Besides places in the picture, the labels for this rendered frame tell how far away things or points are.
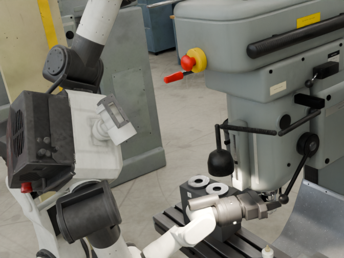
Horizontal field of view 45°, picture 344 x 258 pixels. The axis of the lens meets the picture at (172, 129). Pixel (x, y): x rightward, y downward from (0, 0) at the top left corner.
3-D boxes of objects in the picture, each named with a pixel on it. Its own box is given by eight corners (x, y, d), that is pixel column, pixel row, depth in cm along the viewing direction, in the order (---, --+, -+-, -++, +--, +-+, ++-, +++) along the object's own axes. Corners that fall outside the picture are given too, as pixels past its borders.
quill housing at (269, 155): (273, 205, 120) (269, 101, 107) (224, 180, 136) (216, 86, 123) (315, 179, 130) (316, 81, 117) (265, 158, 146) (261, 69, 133)
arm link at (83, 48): (62, 26, 120) (45, 70, 123) (80, 37, 115) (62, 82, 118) (92, 37, 129) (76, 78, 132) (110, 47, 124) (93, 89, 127)
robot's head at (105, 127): (107, 151, 113) (125, 140, 107) (87, 119, 113) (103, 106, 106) (123, 141, 118) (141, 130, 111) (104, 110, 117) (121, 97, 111)
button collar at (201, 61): (201, 74, 102) (199, 50, 99) (187, 71, 107) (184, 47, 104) (208, 72, 103) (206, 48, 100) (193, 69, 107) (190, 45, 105)
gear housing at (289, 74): (265, 107, 104) (263, 68, 100) (202, 88, 123) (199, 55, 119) (346, 71, 121) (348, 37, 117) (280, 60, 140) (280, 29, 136)
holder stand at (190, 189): (222, 243, 166) (218, 200, 158) (184, 222, 182) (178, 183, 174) (241, 228, 173) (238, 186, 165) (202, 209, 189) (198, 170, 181)
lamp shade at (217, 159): (203, 174, 115) (201, 154, 112) (215, 162, 120) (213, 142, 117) (227, 178, 111) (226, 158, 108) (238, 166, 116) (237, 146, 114)
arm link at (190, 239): (220, 227, 128) (186, 254, 127) (211, 214, 136) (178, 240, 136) (208, 212, 126) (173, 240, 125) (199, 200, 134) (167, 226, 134)
